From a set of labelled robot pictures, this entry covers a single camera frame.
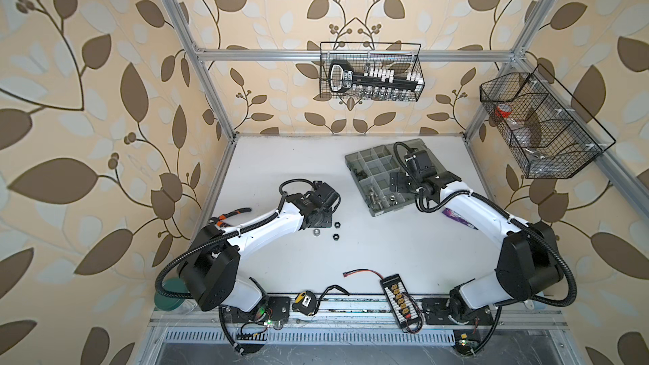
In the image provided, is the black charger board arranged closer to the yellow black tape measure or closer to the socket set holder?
the yellow black tape measure

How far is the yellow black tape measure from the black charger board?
0.23m

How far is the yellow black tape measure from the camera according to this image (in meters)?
0.74

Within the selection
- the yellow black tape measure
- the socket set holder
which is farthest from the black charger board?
the socket set holder

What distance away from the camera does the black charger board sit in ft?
2.41

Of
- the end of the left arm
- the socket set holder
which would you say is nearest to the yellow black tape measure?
the end of the left arm

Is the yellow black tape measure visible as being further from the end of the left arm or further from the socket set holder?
the socket set holder
